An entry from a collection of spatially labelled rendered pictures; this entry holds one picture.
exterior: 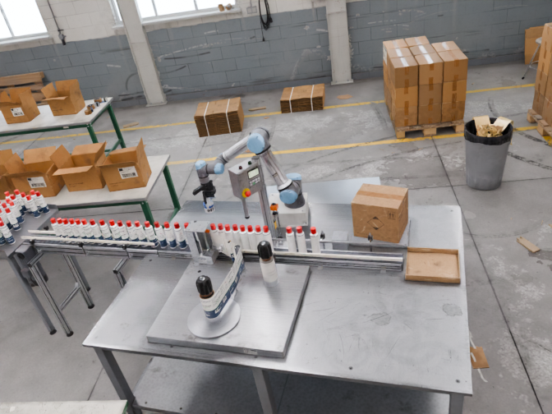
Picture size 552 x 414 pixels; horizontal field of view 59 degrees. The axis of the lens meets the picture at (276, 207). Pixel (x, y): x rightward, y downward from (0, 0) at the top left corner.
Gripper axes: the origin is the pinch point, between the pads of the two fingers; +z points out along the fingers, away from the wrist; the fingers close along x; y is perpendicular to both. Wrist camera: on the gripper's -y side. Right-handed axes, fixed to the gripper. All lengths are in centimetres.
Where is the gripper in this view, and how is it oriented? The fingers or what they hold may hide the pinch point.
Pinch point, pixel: (208, 204)
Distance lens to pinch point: 359.1
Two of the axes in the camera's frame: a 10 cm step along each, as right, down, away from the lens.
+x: 0.8, -5.6, 8.3
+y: 9.8, -0.8, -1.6
